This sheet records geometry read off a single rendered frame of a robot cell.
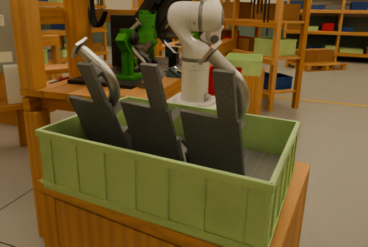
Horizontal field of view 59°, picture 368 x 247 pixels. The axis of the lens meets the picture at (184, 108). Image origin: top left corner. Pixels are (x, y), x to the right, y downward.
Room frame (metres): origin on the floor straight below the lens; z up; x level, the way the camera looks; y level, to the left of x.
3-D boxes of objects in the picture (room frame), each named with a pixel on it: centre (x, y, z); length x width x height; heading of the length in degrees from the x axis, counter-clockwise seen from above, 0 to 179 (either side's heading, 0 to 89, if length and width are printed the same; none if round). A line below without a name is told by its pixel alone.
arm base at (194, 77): (1.39, -0.05, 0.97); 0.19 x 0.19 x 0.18
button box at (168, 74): (1.91, 0.05, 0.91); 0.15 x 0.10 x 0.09; 162
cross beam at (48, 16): (2.30, 0.62, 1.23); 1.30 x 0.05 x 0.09; 162
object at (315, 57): (8.09, -3.27, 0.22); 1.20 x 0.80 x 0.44; 111
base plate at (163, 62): (2.19, 0.27, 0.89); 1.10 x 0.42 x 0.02; 162
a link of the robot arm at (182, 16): (1.39, -0.01, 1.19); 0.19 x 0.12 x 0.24; 79
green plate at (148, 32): (2.10, 0.23, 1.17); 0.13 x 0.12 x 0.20; 162
